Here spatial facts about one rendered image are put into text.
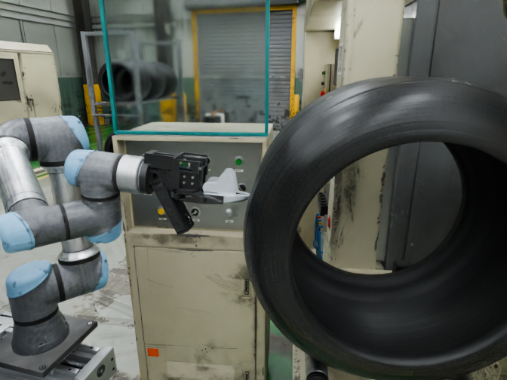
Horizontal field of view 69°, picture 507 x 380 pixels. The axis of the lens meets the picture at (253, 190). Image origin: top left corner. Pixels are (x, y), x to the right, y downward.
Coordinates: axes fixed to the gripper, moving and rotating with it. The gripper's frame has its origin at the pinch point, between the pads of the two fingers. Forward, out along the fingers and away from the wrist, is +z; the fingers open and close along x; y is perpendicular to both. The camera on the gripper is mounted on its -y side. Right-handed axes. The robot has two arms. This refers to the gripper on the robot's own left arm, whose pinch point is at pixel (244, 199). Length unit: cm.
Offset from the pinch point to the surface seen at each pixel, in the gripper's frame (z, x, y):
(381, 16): 25, 26, 39
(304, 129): 9.3, -8.5, 16.0
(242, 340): 0, 56, -79
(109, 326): -85, 113, -132
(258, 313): 5, 56, -65
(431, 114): 26.9, -11.9, 20.7
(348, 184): 24.6, 26.9, -1.1
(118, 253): -123, 205, -134
